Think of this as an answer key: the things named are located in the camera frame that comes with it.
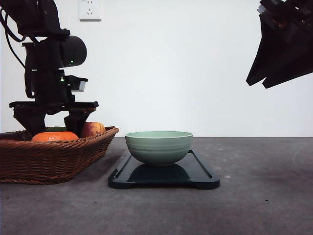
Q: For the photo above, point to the dark purple fruit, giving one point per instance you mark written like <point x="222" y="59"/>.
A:
<point x="16" y="136"/>

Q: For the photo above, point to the orange tangerine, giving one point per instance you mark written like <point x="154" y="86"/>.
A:
<point x="55" y="136"/>

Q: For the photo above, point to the red yellow apple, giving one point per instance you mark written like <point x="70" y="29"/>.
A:
<point x="92" y="128"/>

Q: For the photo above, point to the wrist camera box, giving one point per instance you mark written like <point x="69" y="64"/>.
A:
<point x="74" y="83"/>

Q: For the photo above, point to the dark green avocado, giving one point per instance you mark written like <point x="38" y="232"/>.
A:
<point x="56" y="129"/>

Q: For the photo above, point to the dark green rectangular tray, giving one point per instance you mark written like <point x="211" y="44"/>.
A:
<point x="189" y="171"/>

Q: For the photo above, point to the white wall socket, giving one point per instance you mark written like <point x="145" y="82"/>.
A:
<point x="89" y="11"/>

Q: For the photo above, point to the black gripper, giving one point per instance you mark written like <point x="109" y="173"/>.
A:
<point x="48" y="88"/>
<point x="285" y="50"/>

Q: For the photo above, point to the brown wicker basket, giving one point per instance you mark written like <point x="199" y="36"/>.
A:
<point x="27" y="161"/>

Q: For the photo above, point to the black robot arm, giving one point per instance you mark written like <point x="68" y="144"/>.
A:
<point x="49" y="50"/>

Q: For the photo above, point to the light green ceramic bowl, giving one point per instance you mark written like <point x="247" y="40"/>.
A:
<point x="159" y="148"/>

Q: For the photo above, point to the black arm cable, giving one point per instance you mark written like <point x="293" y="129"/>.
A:
<point x="10" y="42"/>

